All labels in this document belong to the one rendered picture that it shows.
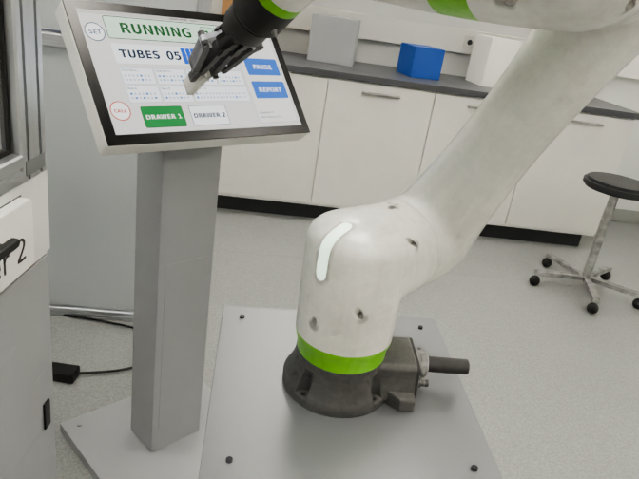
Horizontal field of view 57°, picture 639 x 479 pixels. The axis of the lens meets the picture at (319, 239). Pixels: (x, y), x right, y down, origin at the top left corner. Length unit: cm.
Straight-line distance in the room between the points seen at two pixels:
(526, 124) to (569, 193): 323
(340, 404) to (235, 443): 14
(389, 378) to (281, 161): 273
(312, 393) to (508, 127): 41
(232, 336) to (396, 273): 31
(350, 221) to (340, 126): 272
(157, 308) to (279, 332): 65
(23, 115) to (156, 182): 48
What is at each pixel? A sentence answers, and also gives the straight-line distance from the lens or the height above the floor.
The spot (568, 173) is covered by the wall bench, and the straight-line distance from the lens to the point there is 390.
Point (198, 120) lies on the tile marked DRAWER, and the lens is 129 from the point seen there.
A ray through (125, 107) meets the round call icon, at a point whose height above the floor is 102.
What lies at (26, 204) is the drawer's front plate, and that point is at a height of 92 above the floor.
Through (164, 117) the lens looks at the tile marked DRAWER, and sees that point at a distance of 125.
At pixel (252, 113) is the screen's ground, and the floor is 100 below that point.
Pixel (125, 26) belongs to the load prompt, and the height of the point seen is 116.
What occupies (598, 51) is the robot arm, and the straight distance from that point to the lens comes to 69.
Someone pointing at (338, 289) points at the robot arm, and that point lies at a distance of 69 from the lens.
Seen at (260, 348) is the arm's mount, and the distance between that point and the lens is 88.
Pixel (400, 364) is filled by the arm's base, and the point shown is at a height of 84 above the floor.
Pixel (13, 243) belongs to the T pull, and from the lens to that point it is 89.
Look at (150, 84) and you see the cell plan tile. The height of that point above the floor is 106.
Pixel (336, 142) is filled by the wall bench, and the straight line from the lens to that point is 343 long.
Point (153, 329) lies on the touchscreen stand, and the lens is 156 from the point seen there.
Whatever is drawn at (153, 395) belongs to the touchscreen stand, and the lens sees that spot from 167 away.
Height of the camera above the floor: 127
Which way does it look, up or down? 23 degrees down
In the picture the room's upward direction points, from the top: 9 degrees clockwise
